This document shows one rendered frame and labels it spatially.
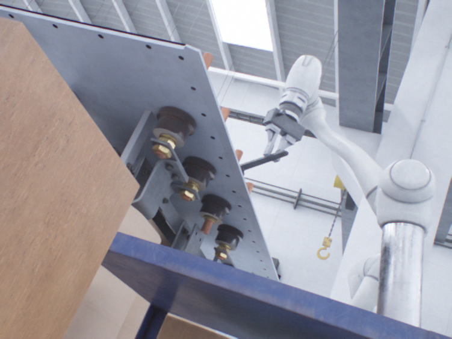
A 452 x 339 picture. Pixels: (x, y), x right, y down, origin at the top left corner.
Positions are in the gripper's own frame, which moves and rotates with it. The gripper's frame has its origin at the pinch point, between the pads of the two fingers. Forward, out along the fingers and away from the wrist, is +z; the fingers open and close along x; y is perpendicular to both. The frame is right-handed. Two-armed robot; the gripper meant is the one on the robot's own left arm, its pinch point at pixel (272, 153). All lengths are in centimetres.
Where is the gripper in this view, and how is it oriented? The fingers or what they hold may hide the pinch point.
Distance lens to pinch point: 184.3
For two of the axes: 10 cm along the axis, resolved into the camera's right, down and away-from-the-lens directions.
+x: 8.0, 5.0, 3.4
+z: -3.8, 8.5, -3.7
